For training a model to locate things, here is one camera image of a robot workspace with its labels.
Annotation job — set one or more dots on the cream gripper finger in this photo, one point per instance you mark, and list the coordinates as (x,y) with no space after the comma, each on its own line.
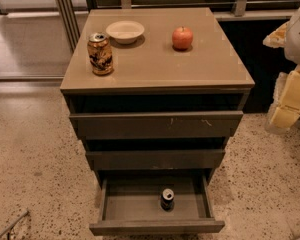
(277,38)
(285,110)

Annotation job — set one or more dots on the blue pepsi can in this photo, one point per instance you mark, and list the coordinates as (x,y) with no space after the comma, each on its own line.
(167,199)

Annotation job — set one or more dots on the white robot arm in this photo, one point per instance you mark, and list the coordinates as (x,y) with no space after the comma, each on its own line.
(292,53)

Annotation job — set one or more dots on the grey drawer cabinet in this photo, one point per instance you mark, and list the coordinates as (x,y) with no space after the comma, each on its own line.
(151,76)

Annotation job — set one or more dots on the grey top drawer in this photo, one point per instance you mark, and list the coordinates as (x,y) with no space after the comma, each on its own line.
(199,124)

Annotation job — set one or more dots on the gold patterned drink can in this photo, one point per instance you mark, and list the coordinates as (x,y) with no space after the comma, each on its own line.
(100,54)

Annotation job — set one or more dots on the grey open bottom drawer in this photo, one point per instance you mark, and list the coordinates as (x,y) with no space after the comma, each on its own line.
(130,205)

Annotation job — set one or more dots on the grey middle drawer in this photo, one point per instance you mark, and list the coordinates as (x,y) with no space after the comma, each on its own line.
(155,159)

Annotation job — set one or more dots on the red apple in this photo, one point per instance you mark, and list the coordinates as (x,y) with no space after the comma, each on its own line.
(182,38)

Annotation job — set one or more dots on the white bowl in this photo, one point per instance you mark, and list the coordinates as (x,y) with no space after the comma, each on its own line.
(125,32)

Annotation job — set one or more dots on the grey metal rod on floor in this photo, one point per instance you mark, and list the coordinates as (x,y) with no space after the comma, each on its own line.
(7,230)

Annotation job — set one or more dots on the metal window frame post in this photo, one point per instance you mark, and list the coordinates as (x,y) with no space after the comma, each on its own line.
(65,8)

